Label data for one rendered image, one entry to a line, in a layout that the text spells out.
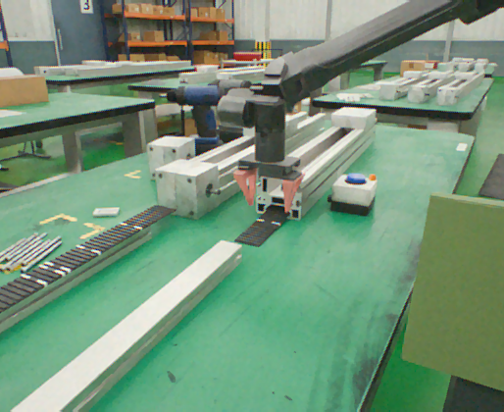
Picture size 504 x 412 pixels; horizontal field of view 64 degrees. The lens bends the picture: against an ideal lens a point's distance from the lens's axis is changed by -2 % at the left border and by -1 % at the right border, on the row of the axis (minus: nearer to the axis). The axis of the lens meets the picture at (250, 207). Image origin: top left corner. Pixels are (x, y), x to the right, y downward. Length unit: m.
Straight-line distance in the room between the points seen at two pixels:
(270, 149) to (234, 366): 0.39
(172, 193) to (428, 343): 0.57
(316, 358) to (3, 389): 0.34
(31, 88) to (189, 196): 2.08
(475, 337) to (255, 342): 0.24
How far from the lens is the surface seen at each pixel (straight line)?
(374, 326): 0.57
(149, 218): 0.79
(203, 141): 1.26
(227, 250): 0.66
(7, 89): 2.77
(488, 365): 0.52
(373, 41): 0.78
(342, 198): 0.89
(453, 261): 0.46
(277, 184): 0.89
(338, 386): 0.49
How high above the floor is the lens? 1.12
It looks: 22 degrees down
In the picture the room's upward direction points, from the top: straight up
